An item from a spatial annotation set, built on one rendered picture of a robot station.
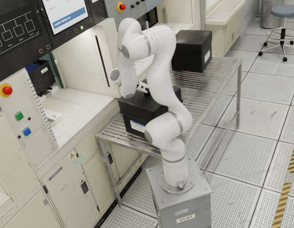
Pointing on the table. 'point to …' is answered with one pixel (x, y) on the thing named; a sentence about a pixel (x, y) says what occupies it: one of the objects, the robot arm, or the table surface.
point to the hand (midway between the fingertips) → (147, 91)
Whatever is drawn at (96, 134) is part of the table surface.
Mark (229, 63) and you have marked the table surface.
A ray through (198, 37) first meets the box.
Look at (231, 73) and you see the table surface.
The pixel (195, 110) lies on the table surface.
